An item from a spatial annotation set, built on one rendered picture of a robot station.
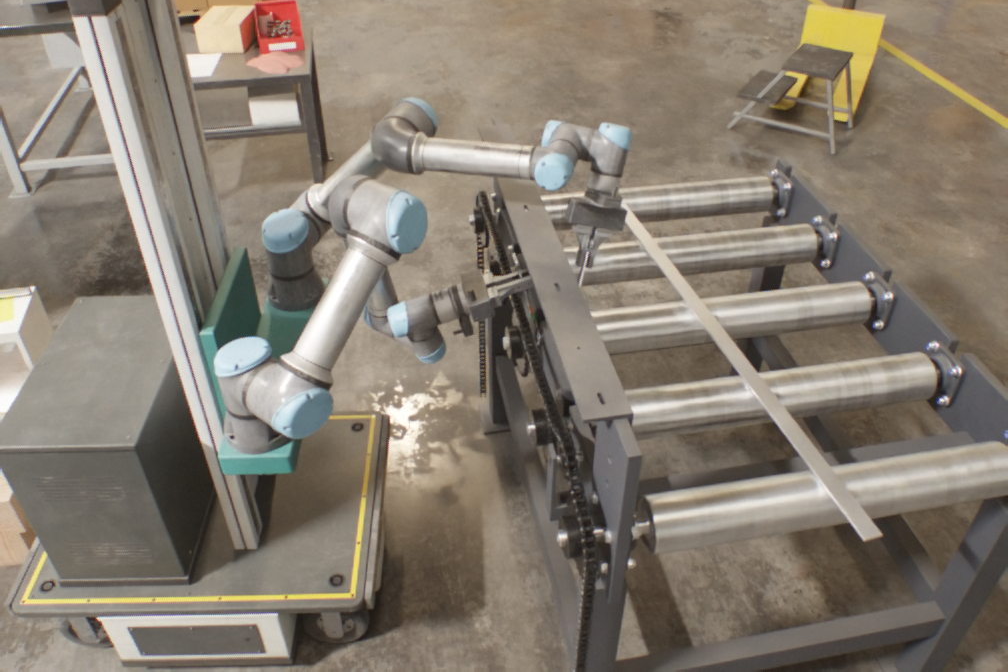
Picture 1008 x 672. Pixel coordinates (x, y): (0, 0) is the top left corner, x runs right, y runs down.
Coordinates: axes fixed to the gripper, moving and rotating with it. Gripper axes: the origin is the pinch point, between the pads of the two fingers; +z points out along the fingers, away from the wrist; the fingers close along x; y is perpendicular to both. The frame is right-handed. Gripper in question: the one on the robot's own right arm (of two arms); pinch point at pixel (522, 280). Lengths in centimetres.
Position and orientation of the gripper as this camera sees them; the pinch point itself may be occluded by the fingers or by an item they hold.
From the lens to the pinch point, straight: 187.9
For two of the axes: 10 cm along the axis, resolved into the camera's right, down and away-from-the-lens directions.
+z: 9.5, -3.1, -0.1
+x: -1.8, -5.7, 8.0
